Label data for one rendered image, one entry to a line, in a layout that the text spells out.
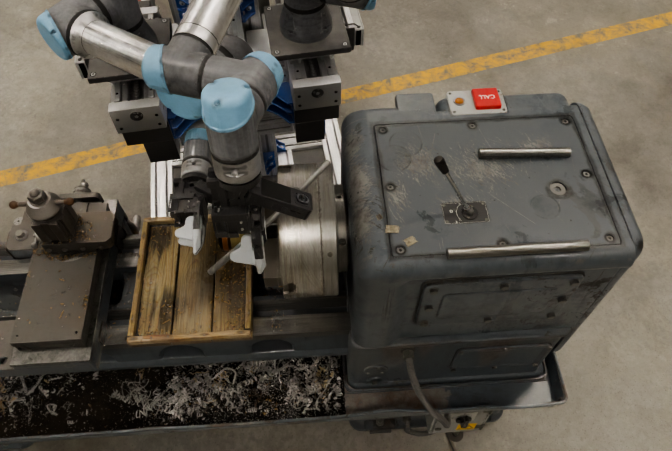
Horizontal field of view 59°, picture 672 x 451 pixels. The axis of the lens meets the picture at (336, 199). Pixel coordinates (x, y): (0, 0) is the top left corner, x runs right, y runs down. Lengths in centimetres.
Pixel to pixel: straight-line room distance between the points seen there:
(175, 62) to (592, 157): 91
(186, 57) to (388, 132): 55
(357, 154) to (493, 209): 32
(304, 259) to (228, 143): 46
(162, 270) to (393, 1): 259
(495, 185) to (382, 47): 227
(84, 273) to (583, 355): 187
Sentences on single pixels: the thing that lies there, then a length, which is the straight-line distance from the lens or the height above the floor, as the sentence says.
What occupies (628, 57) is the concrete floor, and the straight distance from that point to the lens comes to 380.
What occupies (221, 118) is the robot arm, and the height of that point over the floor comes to 166.
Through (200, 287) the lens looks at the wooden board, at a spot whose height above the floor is 88.
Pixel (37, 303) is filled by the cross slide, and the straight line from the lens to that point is 162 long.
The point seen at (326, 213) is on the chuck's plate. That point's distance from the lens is 127.
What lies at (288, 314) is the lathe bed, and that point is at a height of 84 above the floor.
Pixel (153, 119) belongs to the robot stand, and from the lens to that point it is 173.
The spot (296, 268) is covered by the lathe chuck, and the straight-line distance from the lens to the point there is 129.
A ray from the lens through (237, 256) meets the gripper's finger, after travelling 106.
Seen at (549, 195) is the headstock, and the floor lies 125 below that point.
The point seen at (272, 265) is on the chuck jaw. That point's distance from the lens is 136.
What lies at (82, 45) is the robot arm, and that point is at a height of 134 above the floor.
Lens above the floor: 229
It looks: 55 degrees down
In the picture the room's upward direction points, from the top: straight up
